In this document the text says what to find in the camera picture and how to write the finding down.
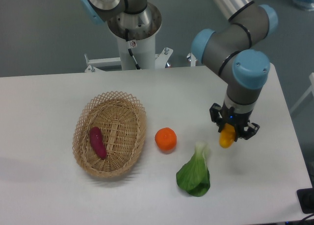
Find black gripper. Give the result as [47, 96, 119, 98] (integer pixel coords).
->
[209, 101, 260, 142]

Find yellow mango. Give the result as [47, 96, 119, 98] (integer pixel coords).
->
[219, 124, 236, 149]

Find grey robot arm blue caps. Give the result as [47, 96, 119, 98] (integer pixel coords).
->
[80, 0, 278, 146]

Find woven wicker basket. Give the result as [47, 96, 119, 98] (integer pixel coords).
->
[72, 91, 146, 178]

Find orange tangerine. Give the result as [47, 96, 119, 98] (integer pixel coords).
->
[155, 127, 177, 153]

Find green bok choy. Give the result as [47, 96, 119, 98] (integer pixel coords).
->
[176, 141, 210, 197]

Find black device at edge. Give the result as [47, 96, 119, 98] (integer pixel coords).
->
[296, 188, 314, 214]

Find purple sweet potato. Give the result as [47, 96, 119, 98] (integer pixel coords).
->
[89, 126, 107, 159]

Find white table leg frame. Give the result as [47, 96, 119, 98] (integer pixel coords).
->
[289, 73, 314, 115]

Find black cable on pedestal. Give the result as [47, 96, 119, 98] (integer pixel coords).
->
[124, 28, 142, 70]

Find white mounting frame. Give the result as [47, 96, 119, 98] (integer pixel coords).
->
[84, 47, 198, 73]

